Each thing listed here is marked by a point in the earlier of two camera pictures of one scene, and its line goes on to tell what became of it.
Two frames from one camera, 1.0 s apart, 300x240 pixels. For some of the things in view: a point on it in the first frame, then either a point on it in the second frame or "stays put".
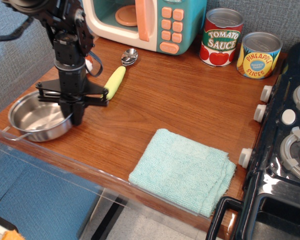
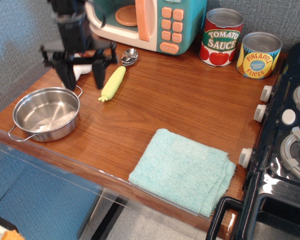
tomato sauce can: x=222 y=33 stays put
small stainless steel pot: x=43 y=120 stays put
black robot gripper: x=71 y=90 to x=78 y=48
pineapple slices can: x=258 y=55 stays put
